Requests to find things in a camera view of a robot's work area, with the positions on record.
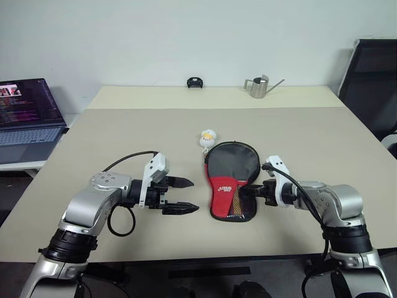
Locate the open grey laptop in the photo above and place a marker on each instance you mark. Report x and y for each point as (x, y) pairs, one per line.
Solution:
(28, 124)

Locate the black flat bar under table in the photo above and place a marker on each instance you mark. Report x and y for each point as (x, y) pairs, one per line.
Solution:
(209, 272)

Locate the black table frame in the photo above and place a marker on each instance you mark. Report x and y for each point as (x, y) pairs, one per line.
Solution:
(201, 259)

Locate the white side desk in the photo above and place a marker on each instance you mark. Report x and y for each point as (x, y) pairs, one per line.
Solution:
(18, 167)

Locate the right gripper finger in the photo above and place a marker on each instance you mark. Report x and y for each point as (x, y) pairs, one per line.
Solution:
(257, 193)
(256, 188)

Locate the steel watering can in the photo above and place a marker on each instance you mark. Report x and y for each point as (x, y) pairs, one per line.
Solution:
(259, 88)

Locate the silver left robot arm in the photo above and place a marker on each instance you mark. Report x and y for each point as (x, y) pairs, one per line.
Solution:
(90, 201)

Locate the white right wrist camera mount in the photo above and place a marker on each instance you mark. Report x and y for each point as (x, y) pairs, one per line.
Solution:
(279, 166)

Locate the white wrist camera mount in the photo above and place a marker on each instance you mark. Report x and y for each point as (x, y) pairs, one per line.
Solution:
(279, 166)
(156, 164)

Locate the black and red paddle case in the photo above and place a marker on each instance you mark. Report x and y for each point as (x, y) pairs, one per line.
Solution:
(221, 192)

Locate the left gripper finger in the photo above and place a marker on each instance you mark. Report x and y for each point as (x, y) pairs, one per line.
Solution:
(180, 183)
(178, 209)

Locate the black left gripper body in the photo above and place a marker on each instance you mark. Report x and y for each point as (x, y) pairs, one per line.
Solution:
(156, 198)

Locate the black mesh office chair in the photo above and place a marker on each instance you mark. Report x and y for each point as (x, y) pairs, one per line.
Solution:
(372, 80)

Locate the grey chair armrest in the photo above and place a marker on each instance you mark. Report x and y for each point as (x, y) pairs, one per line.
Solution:
(390, 142)

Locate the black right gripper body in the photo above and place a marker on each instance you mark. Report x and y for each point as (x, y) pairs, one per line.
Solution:
(270, 192)

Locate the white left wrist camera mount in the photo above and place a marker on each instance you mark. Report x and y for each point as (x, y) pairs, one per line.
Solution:
(156, 164)

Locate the small black plastic clip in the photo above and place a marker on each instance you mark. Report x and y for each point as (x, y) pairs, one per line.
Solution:
(194, 82)

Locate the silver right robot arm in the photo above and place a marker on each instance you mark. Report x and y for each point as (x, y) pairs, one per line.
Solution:
(344, 205)

